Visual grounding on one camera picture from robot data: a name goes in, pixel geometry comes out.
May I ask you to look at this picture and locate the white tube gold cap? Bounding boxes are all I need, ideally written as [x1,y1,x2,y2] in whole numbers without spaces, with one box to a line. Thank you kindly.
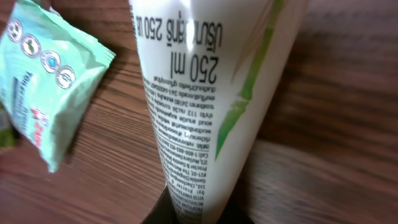
[129,0,309,223]

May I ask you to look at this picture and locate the teal wet wipes pack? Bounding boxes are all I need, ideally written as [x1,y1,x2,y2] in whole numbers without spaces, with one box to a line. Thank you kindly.
[1,0,115,173]

